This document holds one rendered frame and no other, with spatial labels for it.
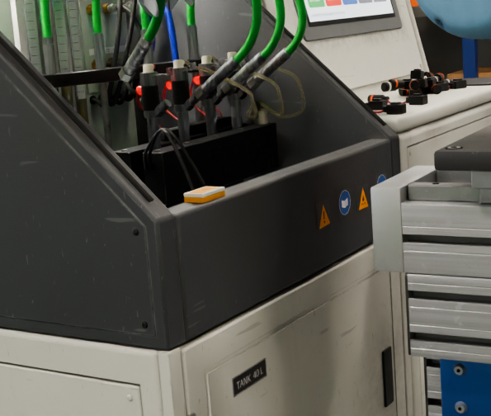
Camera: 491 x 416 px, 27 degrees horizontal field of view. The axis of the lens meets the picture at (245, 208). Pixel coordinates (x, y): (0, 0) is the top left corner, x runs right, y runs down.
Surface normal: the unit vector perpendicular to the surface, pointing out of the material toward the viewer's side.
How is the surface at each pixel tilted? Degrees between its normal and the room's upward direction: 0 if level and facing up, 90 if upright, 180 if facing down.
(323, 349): 90
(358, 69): 76
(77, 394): 90
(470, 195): 90
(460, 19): 97
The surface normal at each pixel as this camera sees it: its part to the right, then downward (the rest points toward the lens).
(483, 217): -0.48, 0.20
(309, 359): 0.85, 0.04
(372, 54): 0.80, -0.19
